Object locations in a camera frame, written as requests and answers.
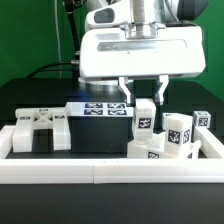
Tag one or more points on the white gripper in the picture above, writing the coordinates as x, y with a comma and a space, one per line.
106, 55

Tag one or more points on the white chair seat part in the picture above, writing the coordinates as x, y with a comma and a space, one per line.
155, 149

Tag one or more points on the white chair back part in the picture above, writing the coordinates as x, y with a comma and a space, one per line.
31, 119

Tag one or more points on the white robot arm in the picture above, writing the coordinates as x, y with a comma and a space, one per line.
146, 18

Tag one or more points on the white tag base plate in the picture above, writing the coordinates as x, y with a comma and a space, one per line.
98, 109

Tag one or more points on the white U-shaped fence frame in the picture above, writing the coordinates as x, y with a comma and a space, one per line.
102, 171

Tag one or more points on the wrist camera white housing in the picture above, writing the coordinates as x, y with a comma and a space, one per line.
108, 17

